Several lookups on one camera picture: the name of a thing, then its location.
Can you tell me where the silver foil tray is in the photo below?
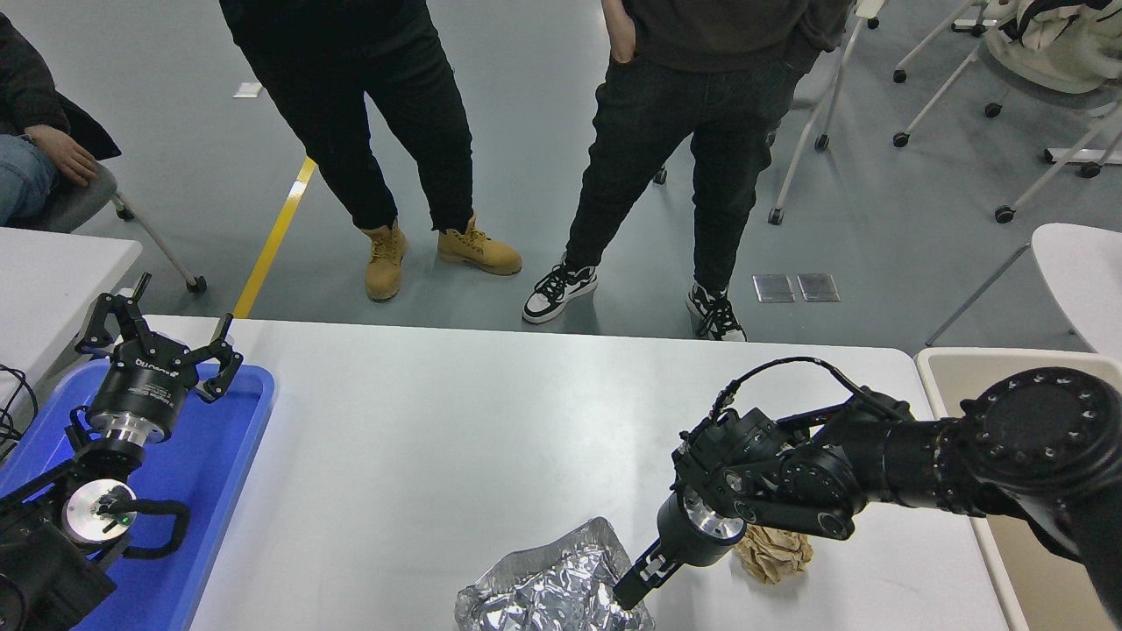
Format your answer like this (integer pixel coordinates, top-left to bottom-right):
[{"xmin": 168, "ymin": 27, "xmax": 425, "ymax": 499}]
[{"xmin": 454, "ymin": 517, "xmax": 657, "ymax": 631}]

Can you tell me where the white rectangular side table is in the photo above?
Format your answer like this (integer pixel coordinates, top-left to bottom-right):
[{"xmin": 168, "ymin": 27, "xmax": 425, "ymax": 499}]
[{"xmin": 0, "ymin": 226, "xmax": 144, "ymax": 413}]

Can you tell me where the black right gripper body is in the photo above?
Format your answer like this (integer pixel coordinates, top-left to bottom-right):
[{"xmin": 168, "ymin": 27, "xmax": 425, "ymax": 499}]
[{"xmin": 656, "ymin": 491, "xmax": 739, "ymax": 571}]

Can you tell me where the seated person's hand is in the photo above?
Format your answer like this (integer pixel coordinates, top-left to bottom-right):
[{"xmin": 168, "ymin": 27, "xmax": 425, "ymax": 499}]
[{"xmin": 23, "ymin": 126, "xmax": 99, "ymax": 188}]

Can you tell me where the grey seat white frame chair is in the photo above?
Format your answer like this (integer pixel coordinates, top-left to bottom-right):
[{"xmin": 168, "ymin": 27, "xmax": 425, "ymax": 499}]
[{"xmin": 653, "ymin": 0, "xmax": 891, "ymax": 226}]

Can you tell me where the person's right hand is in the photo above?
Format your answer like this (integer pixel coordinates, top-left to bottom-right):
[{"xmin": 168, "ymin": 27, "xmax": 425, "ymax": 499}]
[{"xmin": 605, "ymin": 0, "xmax": 638, "ymax": 65}]

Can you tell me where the blue plastic tray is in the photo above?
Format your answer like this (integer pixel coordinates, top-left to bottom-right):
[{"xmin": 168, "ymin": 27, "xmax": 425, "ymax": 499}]
[{"xmin": 0, "ymin": 359, "xmax": 277, "ymax": 631}]

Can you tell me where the cream jacket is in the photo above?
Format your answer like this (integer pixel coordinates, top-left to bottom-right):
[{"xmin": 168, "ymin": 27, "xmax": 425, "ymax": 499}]
[{"xmin": 984, "ymin": 0, "xmax": 1122, "ymax": 95}]

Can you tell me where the tan paper ball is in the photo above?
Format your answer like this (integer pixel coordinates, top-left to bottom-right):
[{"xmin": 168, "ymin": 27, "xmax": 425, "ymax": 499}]
[{"xmin": 733, "ymin": 523, "xmax": 814, "ymax": 585}]

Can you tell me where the white frame rolling chair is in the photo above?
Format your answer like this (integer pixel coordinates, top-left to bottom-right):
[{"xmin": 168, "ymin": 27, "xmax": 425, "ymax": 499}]
[
  {"xmin": 892, "ymin": 0, "xmax": 991, "ymax": 84},
  {"xmin": 891, "ymin": 39, "xmax": 1122, "ymax": 223}
]

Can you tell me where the seated person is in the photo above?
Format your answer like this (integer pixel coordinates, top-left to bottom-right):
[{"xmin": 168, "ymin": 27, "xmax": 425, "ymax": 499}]
[{"xmin": 0, "ymin": 11, "xmax": 124, "ymax": 227}]

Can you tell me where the large pale plastic bin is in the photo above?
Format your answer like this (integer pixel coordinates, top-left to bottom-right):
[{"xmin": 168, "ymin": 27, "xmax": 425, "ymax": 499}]
[{"xmin": 914, "ymin": 347, "xmax": 1122, "ymax": 631}]

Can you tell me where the thin black cable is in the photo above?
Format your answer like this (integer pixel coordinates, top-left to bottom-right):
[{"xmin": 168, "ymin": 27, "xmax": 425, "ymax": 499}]
[{"xmin": 0, "ymin": 364, "xmax": 40, "ymax": 461}]

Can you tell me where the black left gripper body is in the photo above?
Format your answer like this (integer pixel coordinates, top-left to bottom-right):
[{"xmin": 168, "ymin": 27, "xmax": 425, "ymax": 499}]
[{"xmin": 86, "ymin": 337, "xmax": 195, "ymax": 432}]

